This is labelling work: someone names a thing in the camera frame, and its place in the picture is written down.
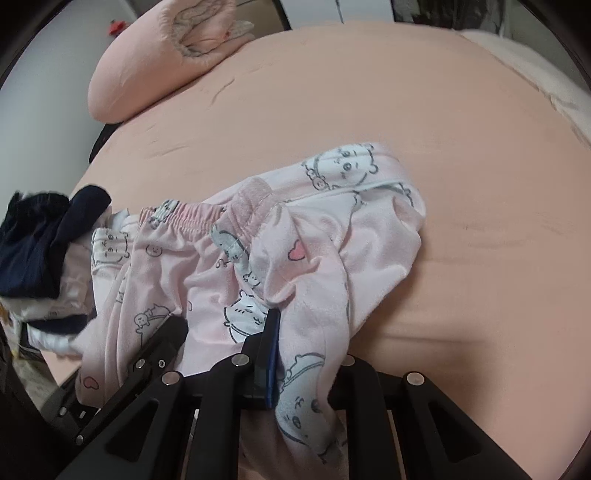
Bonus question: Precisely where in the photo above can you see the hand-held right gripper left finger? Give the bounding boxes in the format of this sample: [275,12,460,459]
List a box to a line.
[58,309,281,480]

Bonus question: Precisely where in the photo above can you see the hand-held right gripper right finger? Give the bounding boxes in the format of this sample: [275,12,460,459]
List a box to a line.
[330,354,532,480]

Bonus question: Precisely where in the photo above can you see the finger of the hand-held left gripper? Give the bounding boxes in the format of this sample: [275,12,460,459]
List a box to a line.
[108,315,190,409]

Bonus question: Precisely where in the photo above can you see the pink printed pajama top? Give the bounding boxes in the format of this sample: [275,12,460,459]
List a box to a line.
[208,142,426,480]

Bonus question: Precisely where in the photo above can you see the beige clothes pile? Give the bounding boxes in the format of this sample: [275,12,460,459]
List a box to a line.
[0,226,131,330]

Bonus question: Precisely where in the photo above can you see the hanging clothes in closet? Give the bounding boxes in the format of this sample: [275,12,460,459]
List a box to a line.
[392,0,513,35]

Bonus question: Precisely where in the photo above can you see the white cloth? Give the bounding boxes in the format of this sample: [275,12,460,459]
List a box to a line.
[21,320,88,357]

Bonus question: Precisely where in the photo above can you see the navy cloth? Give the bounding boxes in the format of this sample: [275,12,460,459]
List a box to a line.
[0,185,113,298]

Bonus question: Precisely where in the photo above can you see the bed with pink sheet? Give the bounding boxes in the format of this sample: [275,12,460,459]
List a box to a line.
[39,21,591,480]

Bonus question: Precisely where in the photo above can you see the rolled pink quilt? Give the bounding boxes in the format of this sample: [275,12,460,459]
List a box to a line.
[87,0,256,124]

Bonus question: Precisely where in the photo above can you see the pink checked pillow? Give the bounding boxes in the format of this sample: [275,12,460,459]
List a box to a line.
[224,18,256,47]

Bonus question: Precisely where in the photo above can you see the white wardrobe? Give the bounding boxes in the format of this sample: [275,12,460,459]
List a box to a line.
[284,0,393,29]

